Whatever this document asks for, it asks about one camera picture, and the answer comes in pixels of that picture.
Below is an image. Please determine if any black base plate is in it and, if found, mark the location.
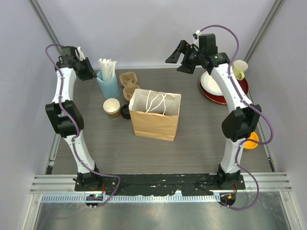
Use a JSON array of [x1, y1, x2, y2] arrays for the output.
[[74, 173, 246, 196]]

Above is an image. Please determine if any aluminium frame rail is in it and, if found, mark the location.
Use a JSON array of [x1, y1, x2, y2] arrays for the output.
[[30, 172, 292, 206]]

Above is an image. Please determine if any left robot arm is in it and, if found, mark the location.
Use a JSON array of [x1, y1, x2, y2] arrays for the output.
[[45, 45, 103, 191]]

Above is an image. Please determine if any pale yellow mug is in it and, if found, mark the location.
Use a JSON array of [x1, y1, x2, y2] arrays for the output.
[[232, 60, 248, 81]]

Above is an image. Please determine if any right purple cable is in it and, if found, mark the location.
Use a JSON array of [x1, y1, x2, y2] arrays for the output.
[[198, 24, 274, 211]]

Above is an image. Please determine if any cardboard cup carrier stack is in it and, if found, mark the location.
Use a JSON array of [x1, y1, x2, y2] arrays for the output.
[[119, 71, 140, 102]]

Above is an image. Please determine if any white paper plate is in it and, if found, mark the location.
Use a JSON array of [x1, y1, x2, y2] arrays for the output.
[[200, 70, 223, 96]]

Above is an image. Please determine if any purple cable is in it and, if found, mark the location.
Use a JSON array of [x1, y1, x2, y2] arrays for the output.
[[45, 44, 121, 208], [198, 24, 274, 211]]

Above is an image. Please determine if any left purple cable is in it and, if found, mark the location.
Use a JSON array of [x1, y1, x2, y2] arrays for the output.
[[45, 44, 121, 208]]

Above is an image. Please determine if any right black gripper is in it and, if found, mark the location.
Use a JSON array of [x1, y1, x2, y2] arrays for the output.
[[165, 40, 204, 74]]

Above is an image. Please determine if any brown paper bag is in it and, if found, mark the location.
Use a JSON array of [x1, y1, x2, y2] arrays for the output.
[[129, 89, 181, 141]]

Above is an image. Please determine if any orange bowl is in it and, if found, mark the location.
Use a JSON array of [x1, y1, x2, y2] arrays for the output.
[[244, 132, 259, 150]]

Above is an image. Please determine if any light blue straw holder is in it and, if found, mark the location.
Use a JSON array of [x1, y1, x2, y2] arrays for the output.
[[96, 70, 120, 99]]

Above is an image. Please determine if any red round tray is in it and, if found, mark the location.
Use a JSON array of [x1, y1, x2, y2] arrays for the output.
[[199, 69, 249, 105]]

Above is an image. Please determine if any stack of paper cups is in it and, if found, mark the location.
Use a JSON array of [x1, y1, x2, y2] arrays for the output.
[[103, 98, 120, 119]]

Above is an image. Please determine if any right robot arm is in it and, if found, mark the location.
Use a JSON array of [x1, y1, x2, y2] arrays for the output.
[[165, 34, 261, 189]]

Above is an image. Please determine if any stack of black lids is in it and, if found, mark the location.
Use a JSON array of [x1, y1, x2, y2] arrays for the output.
[[120, 103, 131, 120]]

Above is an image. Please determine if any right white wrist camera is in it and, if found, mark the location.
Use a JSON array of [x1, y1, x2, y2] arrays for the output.
[[192, 30, 201, 47]]

